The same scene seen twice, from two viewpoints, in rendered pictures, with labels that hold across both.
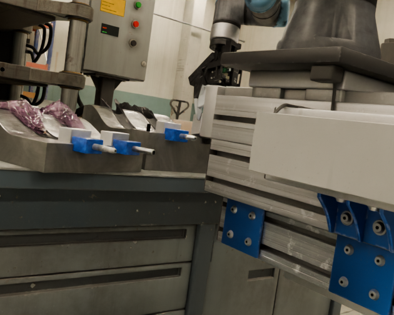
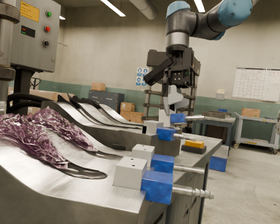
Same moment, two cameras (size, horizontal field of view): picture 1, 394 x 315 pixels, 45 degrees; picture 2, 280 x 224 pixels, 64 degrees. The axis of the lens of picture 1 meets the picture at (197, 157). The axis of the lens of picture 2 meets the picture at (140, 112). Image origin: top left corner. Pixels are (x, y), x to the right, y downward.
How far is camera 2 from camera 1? 0.74 m
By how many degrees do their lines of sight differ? 25
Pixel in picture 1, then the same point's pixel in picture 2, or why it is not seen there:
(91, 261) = not seen: outside the picture
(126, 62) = (41, 58)
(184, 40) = not seen: hidden behind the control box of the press
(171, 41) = not seen: hidden behind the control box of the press
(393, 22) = (142, 42)
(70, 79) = (3, 71)
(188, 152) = (167, 145)
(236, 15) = (189, 27)
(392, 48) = (153, 54)
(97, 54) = (19, 50)
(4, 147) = (26, 215)
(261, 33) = (76, 42)
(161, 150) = (156, 150)
